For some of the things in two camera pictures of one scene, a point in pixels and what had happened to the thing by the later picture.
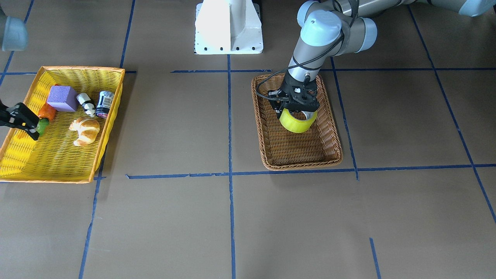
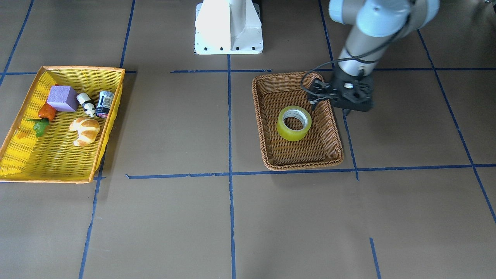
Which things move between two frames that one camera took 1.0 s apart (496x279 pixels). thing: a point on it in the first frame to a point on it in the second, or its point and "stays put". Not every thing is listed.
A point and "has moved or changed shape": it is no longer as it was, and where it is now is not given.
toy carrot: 47,113 stays put
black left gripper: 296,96 to 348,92
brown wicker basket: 281,149 stays put
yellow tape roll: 295,125 has moved or changed shape
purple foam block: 63,98 stays put
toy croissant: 88,130 stays put
